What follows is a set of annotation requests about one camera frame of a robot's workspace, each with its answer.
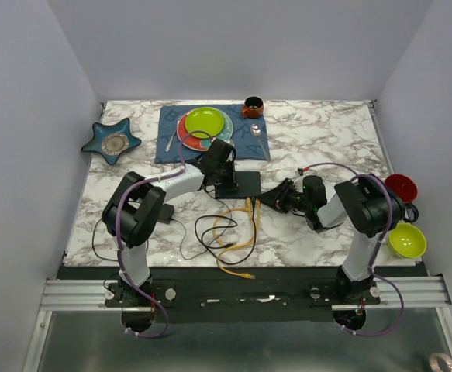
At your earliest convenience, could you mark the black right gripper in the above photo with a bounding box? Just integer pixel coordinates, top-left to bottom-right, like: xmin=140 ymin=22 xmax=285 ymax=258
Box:
xmin=257 ymin=177 xmax=311 ymax=213

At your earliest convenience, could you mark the black network switch box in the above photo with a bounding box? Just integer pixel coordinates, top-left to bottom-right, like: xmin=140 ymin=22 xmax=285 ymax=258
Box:
xmin=215 ymin=170 xmax=261 ymax=199

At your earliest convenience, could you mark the black power adapter brick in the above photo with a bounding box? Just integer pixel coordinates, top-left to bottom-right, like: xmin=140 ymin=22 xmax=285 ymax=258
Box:
xmin=157 ymin=204 xmax=174 ymax=224

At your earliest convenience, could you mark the yellow ethernet cable two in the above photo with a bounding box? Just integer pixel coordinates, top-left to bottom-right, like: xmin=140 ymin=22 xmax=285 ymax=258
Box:
xmin=216 ymin=196 xmax=261 ymax=281

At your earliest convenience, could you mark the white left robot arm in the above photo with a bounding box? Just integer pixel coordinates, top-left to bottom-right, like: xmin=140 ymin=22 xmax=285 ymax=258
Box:
xmin=102 ymin=139 xmax=236 ymax=306

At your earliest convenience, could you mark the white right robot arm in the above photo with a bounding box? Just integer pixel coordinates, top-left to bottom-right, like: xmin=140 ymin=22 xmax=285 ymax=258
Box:
xmin=257 ymin=174 xmax=405 ymax=304

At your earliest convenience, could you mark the blue cloth placemat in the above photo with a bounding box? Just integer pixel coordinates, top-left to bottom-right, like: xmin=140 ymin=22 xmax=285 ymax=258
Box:
xmin=155 ymin=104 xmax=270 ymax=164

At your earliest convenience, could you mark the silver spoon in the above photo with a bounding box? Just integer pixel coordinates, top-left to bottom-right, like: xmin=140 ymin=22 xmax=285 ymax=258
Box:
xmin=250 ymin=124 xmax=271 ymax=161

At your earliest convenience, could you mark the red and teal plate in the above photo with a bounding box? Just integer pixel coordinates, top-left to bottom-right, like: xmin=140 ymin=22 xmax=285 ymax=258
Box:
xmin=177 ymin=111 xmax=234 ymax=152

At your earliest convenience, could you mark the green plate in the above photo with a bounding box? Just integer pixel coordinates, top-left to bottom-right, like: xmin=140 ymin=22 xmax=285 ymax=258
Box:
xmin=185 ymin=107 xmax=225 ymax=139

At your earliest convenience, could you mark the brown small cup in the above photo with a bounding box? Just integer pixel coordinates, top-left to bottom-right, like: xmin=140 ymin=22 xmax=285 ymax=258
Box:
xmin=240 ymin=96 xmax=264 ymax=119

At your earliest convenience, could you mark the blue star shaped dish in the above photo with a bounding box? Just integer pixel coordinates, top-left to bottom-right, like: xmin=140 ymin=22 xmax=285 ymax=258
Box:
xmin=81 ymin=118 xmax=142 ymax=165

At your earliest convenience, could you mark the red skull pattern mug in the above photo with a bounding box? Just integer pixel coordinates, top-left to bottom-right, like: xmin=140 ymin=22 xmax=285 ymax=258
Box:
xmin=385 ymin=174 xmax=419 ymax=223

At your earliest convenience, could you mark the green bowl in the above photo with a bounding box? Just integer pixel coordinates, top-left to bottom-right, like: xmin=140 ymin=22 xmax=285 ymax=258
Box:
xmin=388 ymin=222 xmax=427 ymax=259

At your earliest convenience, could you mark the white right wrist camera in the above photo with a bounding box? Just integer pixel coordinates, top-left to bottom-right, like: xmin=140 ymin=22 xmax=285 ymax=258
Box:
xmin=294 ymin=167 xmax=310 ymax=188

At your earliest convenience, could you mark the black ethernet cable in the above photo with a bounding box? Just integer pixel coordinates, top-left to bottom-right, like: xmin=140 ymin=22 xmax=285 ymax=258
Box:
xmin=194 ymin=196 xmax=257 ymax=250

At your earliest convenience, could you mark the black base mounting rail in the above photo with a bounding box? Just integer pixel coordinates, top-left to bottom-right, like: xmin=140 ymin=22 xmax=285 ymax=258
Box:
xmin=57 ymin=265 xmax=381 ymax=325

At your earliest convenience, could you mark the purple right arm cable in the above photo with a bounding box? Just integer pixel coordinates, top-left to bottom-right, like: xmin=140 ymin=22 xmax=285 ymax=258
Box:
xmin=301 ymin=161 xmax=405 ymax=337

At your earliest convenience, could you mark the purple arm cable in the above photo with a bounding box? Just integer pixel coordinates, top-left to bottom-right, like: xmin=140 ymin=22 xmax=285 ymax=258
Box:
xmin=301 ymin=161 xmax=405 ymax=337
xmin=115 ymin=130 xmax=213 ymax=339

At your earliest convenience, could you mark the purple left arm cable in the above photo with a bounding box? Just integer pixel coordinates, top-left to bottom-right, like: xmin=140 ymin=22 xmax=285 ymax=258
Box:
xmin=115 ymin=130 xmax=213 ymax=339

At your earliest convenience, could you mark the black mains plug cable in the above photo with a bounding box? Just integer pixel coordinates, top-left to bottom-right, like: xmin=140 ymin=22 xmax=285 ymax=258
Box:
xmin=91 ymin=219 xmax=120 ymax=261

